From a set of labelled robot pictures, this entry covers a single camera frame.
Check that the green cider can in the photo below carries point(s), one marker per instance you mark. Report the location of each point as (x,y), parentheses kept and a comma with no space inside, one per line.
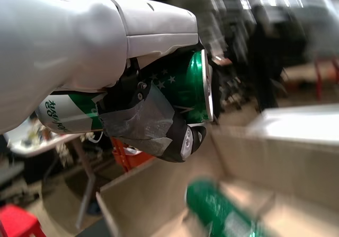
(185,91)
(219,207)

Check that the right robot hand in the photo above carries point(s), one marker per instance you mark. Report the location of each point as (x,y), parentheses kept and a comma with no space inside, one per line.
(66,48)

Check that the open cardboard box grey tape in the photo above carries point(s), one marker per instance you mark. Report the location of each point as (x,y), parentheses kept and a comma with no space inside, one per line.
(159,189)

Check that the white top folding table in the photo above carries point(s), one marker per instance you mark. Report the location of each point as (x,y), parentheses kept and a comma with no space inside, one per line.
(39,147)

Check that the red plastic stool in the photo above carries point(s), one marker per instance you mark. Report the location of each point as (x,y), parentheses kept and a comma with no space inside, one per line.
(18,221)

